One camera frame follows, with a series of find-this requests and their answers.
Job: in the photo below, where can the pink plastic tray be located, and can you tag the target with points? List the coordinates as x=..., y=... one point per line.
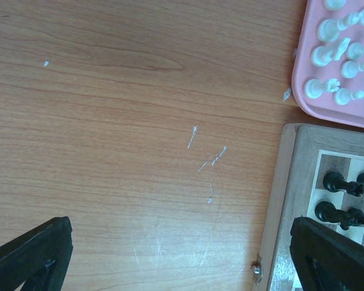
x=325, y=107

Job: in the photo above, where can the wooden chessboard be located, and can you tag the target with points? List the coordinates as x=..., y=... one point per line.
x=306, y=154

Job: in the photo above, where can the white chess queen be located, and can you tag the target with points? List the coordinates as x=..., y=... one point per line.
x=334, y=5

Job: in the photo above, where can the white chess knight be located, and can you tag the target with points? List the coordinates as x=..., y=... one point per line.
x=323, y=55

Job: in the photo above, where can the black chess knight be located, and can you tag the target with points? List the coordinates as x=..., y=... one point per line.
x=327, y=212

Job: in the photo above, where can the white chess rook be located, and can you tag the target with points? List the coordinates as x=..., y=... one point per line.
x=314, y=88

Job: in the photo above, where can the white chess bishop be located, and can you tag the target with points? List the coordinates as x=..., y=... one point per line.
x=329, y=29

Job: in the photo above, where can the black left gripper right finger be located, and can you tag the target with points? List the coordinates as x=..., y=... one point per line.
x=325, y=259

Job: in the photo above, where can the black chess rook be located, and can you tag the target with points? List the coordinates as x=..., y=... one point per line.
x=335, y=182

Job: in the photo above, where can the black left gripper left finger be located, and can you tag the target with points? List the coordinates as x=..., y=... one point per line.
x=38, y=259

